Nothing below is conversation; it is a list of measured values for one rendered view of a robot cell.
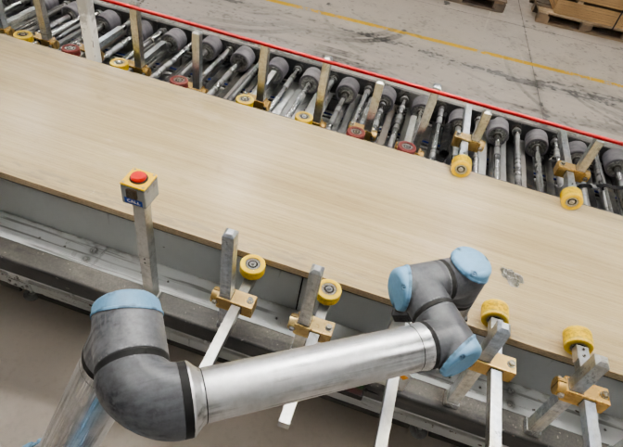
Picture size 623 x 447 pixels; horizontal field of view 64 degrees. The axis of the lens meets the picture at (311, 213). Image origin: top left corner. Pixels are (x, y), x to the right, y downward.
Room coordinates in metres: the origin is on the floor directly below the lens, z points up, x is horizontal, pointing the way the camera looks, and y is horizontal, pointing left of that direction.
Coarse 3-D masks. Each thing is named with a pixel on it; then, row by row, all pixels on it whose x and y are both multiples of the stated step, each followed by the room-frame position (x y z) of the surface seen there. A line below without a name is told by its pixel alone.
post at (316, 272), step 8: (312, 264) 0.89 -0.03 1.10; (312, 272) 0.87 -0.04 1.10; (320, 272) 0.87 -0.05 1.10; (312, 280) 0.86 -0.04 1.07; (320, 280) 0.86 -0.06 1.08; (312, 288) 0.86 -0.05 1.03; (304, 296) 0.87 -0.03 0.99; (312, 296) 0.86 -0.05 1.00; (304, 304) 0.86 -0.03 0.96; (312, 304) 0.86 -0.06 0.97; (304, 312) 0.86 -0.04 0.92; (312, 312) 0.87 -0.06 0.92; (304, 320) 0.86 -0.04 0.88; (296, 336) 0.86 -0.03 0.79; (296, 344) 0.86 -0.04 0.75; (304, 344) 0.87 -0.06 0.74
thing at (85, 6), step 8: (80, 0) 2.01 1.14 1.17; (88, 0) 2.02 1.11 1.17; (80, 8) 2.01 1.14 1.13; (88, 8) 2.01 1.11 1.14; (80, 16) 2.01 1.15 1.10; (88, 16) 2.01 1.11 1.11; (88, 24) 2.01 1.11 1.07; (88, 32) 2.01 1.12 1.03; (96, 32) 2.05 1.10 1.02; (88, 40) 2.01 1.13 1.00; (96, 40) 2.04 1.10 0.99; (88, 48) 2.01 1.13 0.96; (96, 48) 2.03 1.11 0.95; (88, 56) 2.01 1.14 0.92; (96, 56) 2.02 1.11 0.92
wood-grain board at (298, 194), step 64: (0, 64) 1.82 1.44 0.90; (64, 64) 1.93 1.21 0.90; (0, 128) 1.41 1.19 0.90; (64, 128) 1.49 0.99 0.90; (128, 128) 1.57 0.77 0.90; (192, 128) 1.65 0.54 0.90; (256, 128) 1.74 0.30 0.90; (320, 128) 1.84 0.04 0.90; (64, 192) 1.16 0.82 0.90; (192, 192) 1.28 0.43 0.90; (256, 192) 1.35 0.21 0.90; (320, 192) 1.42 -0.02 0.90; (384, 192) 1.50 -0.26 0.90; (448, 192) 1.58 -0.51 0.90; (512, 192) 1.67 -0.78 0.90; (320, 256) 1.11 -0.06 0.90; (384, 256) 1.17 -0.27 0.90; (448, 256) 1.23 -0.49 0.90; (512, 256) 1.29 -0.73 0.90; (576, 256) 1.36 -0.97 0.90; (512, 320) 1.01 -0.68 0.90; (576, 320) 1.06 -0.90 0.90
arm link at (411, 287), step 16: (400, 272) 0.69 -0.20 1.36; (416, 272) 0.70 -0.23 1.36; (432, 272) 0.70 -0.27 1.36; (448, 272) 0.71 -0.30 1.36; (400, 288) 0.66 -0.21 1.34; (416, 288) 0.66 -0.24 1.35; (432, 288) 0.66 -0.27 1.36; (448, 288) 0.69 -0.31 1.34; (400, 304) 0.64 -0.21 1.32; (416, 304) 0.63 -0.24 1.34
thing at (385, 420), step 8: (392, 384) 0.73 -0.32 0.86; (384, 392) 0.71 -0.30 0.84; (392, 392) 0.71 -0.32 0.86; (384, 400) 0.68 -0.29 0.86; (392, 400) 0.68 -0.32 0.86; (384, 408) 0.66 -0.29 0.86; (392, 408) 0.66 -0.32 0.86; (384, 416) 0.63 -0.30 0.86; (384, 424) 0.61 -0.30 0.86; (376, 432) 0.59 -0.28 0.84; (384, 432) 0.59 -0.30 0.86; (376, 440) 0.57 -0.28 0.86; (384, 440) 0.57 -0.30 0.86
